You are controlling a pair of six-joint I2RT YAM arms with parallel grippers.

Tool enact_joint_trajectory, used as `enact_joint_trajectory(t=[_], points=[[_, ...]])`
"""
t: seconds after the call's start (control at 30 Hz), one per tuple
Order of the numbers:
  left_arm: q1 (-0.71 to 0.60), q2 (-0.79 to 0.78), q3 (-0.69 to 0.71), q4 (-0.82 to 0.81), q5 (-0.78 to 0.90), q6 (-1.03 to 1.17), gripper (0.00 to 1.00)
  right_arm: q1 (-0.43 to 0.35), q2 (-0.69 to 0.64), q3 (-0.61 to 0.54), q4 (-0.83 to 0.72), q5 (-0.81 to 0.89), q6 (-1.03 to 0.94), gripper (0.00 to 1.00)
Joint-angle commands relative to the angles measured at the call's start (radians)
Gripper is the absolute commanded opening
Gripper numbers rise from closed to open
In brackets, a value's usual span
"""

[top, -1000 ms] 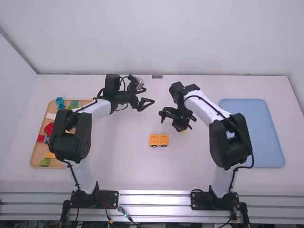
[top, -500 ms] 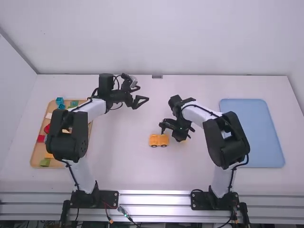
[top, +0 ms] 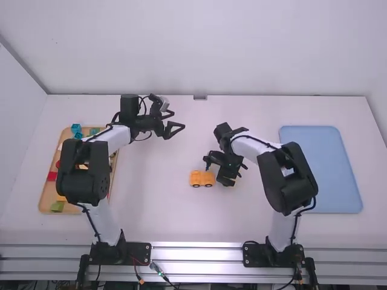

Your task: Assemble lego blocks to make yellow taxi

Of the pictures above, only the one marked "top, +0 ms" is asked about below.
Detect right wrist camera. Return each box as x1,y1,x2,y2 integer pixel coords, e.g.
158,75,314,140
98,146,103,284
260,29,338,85
216,172,238,188

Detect black cable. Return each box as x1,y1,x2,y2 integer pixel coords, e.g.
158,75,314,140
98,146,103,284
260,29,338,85
138,94,153,117
129,129,154,142
298,195,317,216

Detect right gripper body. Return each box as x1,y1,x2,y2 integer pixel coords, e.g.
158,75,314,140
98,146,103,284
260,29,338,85
219,152,247,179

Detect silver rails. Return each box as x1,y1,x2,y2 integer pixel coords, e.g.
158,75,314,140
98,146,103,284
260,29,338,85
0,240,387,284

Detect yellow toy car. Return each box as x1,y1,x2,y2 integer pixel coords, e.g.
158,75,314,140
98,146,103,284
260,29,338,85
189,170,215,189

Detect blue mat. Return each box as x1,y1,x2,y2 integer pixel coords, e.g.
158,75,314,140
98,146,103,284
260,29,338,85
278,125,364,214

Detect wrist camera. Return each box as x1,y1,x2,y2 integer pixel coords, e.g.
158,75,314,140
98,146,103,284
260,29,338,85
216,172,238,188
152,95,171,111

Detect tan tray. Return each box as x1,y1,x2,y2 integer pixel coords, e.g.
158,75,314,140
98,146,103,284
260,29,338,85
37,126,119,216

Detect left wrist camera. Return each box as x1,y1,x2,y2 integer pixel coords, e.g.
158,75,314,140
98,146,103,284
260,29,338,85
152,95,171,111

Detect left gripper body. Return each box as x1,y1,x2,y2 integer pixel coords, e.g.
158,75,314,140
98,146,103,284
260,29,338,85
134,114,166,137

